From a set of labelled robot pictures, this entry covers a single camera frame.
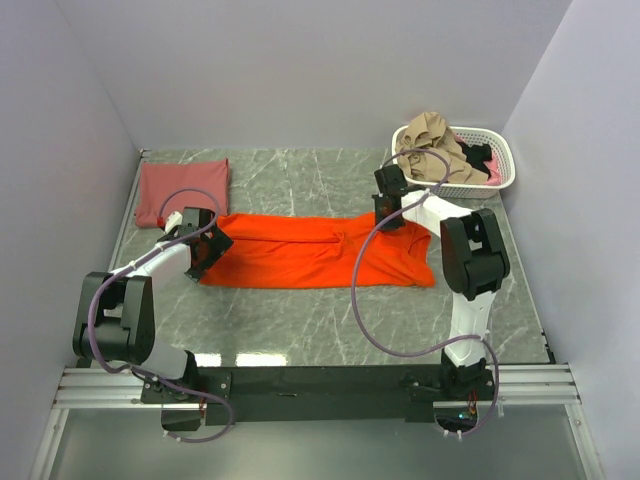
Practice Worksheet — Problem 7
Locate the orange t-shirt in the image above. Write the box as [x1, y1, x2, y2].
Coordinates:
[200, 213, 436, 289]

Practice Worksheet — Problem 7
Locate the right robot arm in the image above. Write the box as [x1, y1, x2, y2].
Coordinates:
[373, 164, 510, 397]

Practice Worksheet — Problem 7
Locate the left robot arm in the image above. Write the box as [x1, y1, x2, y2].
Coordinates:
[72, 207, 233, 402]

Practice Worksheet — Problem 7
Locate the beige crumpled t-shirt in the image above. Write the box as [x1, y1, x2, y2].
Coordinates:
[395, 112, 488, 185]

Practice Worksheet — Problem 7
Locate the folded pink t-shirt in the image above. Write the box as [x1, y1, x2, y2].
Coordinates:
[135, 158, 231, 228]

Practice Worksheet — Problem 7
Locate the black garment in basket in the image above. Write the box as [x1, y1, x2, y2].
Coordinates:
[457, 141, 493, 177]

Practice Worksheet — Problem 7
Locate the pink garment in basket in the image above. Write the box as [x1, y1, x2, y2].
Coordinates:
[485, 158, 502, 187]

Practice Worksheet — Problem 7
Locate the white plastic laundry basket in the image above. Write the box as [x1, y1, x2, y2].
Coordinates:
[390, 124, 517, 200]

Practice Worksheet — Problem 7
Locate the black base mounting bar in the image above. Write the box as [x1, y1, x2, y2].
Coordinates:
[139, 364, 499, 426]

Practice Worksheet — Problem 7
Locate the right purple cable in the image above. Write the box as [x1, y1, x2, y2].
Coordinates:
[350, 148, 501, 441]

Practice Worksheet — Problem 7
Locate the purple cable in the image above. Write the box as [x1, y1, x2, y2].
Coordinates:
[87, 187, 236, 444]
[350, 148, 501, 441]

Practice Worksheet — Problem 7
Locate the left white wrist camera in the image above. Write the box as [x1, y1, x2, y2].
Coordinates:
[156, 211, 183, 234]

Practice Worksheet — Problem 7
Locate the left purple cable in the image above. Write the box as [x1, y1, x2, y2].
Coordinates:
[87, 187, 236, 444]

